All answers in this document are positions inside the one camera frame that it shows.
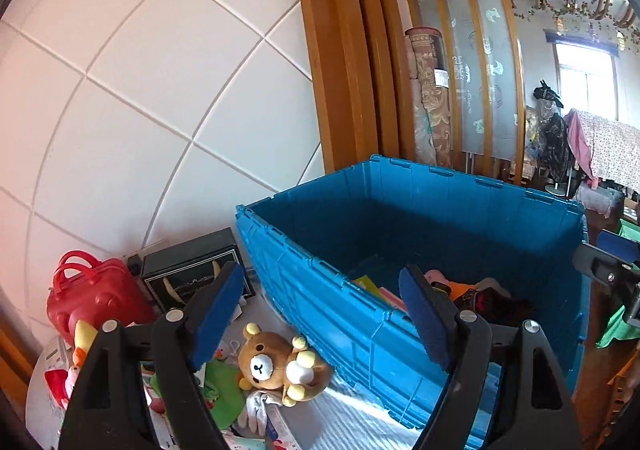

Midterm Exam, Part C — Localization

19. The brown bear plush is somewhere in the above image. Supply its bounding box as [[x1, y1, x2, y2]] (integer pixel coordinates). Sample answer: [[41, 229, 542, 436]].
[[237, 322, 333, 406]]

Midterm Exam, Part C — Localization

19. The wooden wall pillar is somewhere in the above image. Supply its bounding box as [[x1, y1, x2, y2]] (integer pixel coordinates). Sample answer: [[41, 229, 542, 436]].
[[290, 0, 416, 176], [0, 320, 36, 401]]

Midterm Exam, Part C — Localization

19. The black hanging garment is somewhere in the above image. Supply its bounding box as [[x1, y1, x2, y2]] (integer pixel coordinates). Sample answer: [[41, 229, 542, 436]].
[[532, 80, 571, 181]]

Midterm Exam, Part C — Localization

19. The colourful stuffed bag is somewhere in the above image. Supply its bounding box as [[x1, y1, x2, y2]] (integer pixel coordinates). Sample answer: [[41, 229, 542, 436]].
[[522, 105, 543, 176]]

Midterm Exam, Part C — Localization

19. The green plastic chair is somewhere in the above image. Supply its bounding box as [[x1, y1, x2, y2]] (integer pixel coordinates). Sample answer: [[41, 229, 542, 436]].
[[595, 217, 640, 348]]

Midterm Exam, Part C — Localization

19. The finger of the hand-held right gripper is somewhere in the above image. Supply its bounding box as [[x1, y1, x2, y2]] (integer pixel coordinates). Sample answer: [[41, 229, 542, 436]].
[[571, 242, 640, 287], [596, 229, 640, 263]]

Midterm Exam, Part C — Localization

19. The white sock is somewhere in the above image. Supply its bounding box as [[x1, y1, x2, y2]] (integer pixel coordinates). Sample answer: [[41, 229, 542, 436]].
[[237, 390, 281, 433]]

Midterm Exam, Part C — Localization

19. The bundle of rolled carpets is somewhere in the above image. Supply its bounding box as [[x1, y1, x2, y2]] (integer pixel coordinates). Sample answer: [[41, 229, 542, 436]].
[[405, 26, 453, 168]]

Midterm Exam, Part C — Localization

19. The black gift bag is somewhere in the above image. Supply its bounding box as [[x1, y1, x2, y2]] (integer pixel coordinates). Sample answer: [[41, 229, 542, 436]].
[[140, 227, 251, 313]]

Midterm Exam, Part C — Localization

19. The wooden partition screen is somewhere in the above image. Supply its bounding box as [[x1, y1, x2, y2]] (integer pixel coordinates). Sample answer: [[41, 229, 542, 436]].
[[390, 0, 526, 186]]

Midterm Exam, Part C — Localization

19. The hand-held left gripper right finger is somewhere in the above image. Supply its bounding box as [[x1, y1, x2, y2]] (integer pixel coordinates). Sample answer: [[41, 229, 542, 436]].
[[397, 264, 583, 450]]

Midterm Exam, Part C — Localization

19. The clear storage bin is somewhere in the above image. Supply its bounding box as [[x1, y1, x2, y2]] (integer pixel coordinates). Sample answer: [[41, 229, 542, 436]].
[[575, 185, 623, 218]]

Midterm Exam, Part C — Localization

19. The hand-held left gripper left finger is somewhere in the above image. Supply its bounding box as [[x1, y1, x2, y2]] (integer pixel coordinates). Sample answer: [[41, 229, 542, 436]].
[[57, 260, 247, 450]]

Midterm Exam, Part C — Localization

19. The window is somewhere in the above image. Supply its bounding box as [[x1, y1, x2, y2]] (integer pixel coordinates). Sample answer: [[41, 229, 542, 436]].
[[552, 42, 621, 121]]

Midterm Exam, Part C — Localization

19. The wooden chair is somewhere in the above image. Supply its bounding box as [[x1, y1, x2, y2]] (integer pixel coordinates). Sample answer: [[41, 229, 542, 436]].
[[607, 360, 640, 431]]

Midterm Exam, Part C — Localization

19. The green frog plush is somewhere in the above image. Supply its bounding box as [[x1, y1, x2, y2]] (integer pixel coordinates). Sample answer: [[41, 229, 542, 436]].
[[150, 357, 247, 431]]

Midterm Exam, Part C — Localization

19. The yellow plush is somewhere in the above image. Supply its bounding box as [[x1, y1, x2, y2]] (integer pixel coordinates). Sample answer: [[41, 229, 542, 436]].
[[72, 320, 98, 366]]

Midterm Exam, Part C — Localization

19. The wall vine decoration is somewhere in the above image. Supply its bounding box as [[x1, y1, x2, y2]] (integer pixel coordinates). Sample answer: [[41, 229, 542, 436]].
[[510, 0, 640, 31]]

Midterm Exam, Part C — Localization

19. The pink floral cloth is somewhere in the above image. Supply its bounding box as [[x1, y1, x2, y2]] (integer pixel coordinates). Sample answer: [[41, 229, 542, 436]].
[[565, 109, 640, 191]]

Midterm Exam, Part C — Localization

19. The red toy suitcase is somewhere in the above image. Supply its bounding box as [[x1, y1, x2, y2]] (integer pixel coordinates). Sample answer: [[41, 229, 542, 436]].
[[46, 250, 158, 346]]

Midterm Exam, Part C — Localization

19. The blue plastic crate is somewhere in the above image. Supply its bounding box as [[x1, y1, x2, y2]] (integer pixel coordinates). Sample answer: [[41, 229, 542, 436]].
[[235, 155, 591, 450]]

